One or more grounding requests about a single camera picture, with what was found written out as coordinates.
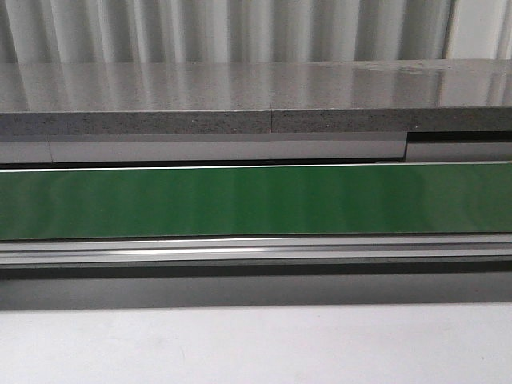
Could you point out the aluminium conveyor side rail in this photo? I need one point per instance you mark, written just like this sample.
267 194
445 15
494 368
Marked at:
256 256

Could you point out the green conveyor belt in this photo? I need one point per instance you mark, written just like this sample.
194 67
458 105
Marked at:
255 200

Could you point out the white corrugated curtain backdrop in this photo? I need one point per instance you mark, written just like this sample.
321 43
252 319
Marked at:
253 31

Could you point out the grey panel under counter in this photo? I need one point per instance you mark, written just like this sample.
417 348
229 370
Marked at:
272 147

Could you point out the grey stone counter slab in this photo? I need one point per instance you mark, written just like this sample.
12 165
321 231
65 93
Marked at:
198 98

